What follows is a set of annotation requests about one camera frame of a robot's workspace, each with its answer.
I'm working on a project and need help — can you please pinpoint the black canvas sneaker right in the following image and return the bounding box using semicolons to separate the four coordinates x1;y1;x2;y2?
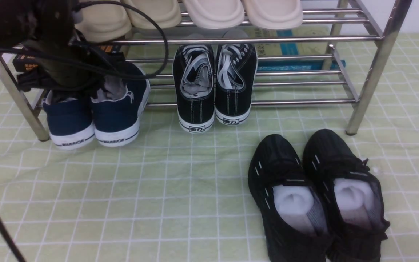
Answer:
215;44;258;126

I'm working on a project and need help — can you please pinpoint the cream slipper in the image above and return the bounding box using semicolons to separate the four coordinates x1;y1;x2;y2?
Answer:
183;0;246;29
242;0;304;30

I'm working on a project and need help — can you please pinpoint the cream slipper far right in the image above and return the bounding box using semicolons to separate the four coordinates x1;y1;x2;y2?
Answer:
242;0;304;30

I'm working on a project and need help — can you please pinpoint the black cable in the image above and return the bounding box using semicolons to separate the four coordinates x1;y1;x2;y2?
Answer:
0;0;169;80

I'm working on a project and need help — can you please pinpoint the black knit sneaker right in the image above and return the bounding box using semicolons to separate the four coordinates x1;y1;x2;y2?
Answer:
302;129;390;262

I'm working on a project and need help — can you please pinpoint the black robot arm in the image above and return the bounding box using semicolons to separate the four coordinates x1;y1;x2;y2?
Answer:
0;0;132;102

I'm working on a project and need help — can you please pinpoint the black orange book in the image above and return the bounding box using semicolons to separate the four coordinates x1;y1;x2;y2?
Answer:
12;45;123;73

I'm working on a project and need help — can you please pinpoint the navy canvas sneaker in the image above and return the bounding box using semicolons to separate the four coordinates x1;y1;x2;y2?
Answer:
90;76;150;147
42;91;95;150

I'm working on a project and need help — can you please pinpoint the black knit sneaker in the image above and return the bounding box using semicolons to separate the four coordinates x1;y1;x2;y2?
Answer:
248;134;333;262
302;129;390;262

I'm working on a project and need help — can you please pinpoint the black canvas sneaker left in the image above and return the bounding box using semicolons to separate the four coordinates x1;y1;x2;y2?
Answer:
172;44;215;133

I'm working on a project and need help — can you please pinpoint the black canvas sneaker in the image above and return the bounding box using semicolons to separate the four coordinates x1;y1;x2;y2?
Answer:
215;44;258;126
172;44;215;133

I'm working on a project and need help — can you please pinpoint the tan slipper far left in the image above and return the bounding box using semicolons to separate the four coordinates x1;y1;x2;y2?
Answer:
75;4;132;43

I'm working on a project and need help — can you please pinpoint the stainless steel shoe rack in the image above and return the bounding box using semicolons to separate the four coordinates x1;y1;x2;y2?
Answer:
0;0;412;142

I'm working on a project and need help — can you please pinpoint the green checked tablecloth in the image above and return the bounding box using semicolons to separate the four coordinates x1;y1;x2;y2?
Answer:
0;33;419;262

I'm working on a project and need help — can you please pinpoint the black knit sneaker left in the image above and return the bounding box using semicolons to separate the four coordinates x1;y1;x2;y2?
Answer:
248;134;333;262

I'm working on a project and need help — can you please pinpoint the tan slipper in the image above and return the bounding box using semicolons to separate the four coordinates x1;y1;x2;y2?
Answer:
121;0;182;29
75;4;132;43

